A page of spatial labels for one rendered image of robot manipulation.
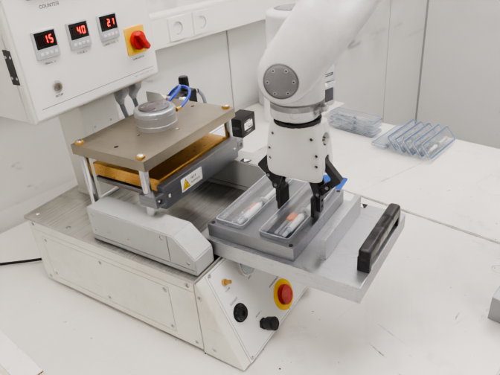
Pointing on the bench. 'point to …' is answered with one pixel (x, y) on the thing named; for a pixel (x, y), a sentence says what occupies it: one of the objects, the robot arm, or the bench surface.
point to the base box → (141, 293)
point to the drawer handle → (368, 251)
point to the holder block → (273, 247)
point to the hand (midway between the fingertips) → (299, 201)
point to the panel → (265, 300)
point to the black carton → (242, 123)
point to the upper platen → (186, 156)
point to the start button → (241, 312)
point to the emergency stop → (285, 294)
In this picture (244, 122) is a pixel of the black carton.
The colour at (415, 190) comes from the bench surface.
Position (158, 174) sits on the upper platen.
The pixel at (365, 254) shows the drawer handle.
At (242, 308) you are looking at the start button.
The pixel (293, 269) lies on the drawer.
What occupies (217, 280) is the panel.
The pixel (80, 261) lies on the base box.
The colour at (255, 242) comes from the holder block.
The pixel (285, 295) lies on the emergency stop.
